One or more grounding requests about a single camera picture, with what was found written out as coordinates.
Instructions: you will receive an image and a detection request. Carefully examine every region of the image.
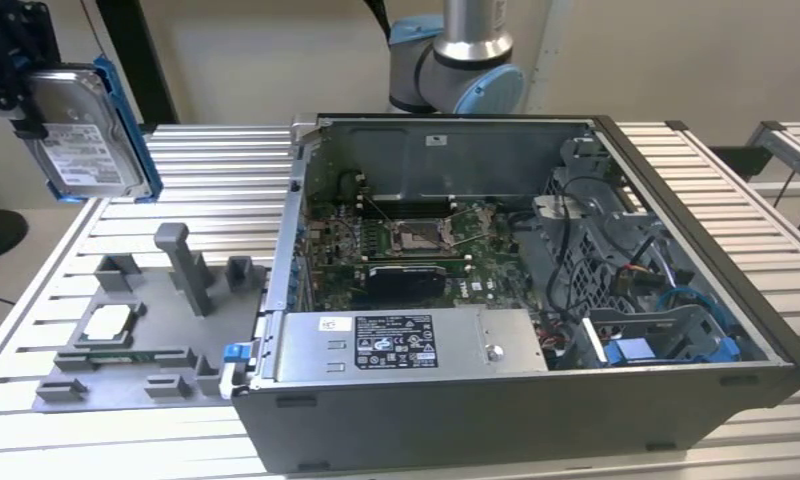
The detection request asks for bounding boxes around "locking lever wire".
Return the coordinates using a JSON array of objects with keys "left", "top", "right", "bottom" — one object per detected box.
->
[{"left": 364, "top": 193, "right": 397, "bottom": 225}]

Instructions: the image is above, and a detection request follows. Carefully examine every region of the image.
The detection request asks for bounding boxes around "CPU socket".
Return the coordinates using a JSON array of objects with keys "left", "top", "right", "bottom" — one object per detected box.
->
[{"left": 385, "top": 217, "right": 452, "bottom": 254}]

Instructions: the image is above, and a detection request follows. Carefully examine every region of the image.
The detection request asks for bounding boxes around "black open PC case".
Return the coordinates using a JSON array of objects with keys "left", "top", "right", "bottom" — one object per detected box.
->
[{"left": 229, "top": 112, "right": 800, "bottom": 474}]

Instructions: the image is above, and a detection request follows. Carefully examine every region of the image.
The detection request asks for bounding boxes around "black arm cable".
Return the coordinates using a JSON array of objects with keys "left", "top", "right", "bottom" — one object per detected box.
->
[{"left": 362, "top": 0, "right": 396, "bottom": 31}]

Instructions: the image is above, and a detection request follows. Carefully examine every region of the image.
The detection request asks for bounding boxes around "silver power supply with label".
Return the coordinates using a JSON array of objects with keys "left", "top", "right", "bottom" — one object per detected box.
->
[{"left": 271, "top": 307, "right": 552, "bottom": 385}]

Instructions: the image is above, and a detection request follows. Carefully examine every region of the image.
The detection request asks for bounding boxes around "grey parts rack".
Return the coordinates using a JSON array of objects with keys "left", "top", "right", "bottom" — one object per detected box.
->
[{"left": 31, "top": 222, "right": 271, "bottom": 414}]

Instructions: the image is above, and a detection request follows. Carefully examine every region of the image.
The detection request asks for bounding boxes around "black bracket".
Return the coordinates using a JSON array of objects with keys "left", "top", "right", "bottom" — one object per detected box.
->
[{"left": 708, "top": 144, "right": 772, "bottom": 182}]

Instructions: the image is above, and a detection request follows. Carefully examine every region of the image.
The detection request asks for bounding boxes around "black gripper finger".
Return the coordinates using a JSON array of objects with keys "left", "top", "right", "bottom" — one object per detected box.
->
[{"left": 9, "top": 112, "right": 50, "bottom": 142}]

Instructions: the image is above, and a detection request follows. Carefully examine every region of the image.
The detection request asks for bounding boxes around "black heat sink block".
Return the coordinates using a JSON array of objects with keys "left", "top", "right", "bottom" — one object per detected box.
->
[{"left": 364, "top": 263, "right": 449, "bottom": 306}]

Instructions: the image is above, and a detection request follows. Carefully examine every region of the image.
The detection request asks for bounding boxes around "silver CPU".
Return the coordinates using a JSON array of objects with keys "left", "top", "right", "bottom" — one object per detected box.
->
[{"left": 81, "top": 304, "right": 139, "bottom": 343}]

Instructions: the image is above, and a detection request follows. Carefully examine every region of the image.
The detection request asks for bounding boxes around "thick black wire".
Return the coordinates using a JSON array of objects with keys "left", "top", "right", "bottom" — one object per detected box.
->
[{"left": 616, "top": 232, "right": 661, "bottom": 301}]

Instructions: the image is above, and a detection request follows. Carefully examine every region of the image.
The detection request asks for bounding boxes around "green motherboard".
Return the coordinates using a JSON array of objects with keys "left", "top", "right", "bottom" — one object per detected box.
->
[{"left": 298, "top": 169, "right": 549, "bottom": 314}]

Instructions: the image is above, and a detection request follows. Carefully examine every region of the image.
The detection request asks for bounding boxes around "RAM slot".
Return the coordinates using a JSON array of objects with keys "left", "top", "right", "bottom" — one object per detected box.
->
[{"left": 356, "top": 253, "right": 476, "bottom": 266}]

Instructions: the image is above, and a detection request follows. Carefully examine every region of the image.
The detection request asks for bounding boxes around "blue wire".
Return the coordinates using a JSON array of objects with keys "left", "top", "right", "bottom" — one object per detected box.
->
[{"left": 657, "top": 285, "right": 716, "bottom": 322}]

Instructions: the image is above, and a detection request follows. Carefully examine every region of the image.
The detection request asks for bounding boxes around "metal disk bay cage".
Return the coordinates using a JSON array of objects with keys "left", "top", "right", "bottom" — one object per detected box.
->
[{"left": 512, "top": 164, "right": 768, "bottom": 372}]

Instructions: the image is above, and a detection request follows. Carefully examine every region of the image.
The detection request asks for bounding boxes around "hard disk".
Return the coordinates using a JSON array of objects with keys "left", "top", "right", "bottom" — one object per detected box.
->
[{"left": 11, "top": 52, "right": 165, "bottom": 204}]

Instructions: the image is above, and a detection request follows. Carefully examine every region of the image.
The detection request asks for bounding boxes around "black upright post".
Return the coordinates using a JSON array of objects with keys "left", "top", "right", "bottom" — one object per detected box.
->
[{"left": 95, "top": 0, "right": 179, "bottom": 127}]

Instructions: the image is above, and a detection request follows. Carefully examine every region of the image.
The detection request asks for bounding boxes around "blue disk carrier in bay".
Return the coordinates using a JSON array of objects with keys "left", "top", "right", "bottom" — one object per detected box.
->
[{"left": 602, "top": 337, "right": 736, "bottom": 362}]

